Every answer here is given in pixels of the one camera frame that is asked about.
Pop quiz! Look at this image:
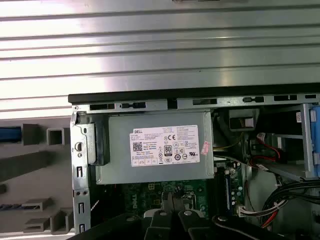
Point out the grey metal drive cage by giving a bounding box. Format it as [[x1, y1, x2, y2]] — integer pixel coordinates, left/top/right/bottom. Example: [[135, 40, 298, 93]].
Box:
[[272, 102, 320, 182]]

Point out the grey power supply unit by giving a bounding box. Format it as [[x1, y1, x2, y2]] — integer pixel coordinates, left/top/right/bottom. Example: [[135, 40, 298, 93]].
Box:
[[96, 111, 215, 186]]

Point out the black wire bundle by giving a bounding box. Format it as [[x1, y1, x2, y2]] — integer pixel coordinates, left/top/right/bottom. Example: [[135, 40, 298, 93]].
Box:
[[259, 181, 320, 230]]

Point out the black open PC case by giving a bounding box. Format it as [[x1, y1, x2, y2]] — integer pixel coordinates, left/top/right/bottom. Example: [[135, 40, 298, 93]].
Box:
[[67, 86, 320, 240]]

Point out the yellow wire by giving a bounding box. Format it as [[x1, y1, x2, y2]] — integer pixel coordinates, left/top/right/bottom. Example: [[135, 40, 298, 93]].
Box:
[[214, 129, 245, 161]]

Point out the grey parts rack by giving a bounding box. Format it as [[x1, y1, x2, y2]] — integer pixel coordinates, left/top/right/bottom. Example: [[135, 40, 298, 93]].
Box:
[[0, 117, 76, 237]]

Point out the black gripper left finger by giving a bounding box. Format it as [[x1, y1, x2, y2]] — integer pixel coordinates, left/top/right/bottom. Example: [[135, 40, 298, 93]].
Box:
[[74, 191, 176, 240]]

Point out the blue RAM stick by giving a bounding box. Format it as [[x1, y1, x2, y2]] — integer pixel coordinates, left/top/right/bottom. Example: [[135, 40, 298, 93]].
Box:
[[0, 202, 25, 211]]

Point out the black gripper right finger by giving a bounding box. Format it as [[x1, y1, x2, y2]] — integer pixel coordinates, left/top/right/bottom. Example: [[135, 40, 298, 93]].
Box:
[[174, 193, 320, 240]]

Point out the green motherboard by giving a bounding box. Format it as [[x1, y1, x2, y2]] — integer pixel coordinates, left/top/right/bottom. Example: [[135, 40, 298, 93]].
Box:
[[117, 159, 246, 221]]

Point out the hard disk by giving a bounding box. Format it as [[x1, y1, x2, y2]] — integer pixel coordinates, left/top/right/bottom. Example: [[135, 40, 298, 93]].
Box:
[[0, 126, 23, 141]]

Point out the blue drive cage latch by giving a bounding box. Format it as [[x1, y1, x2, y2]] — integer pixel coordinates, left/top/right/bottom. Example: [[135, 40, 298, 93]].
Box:
[[308, 107, 320, 176]]

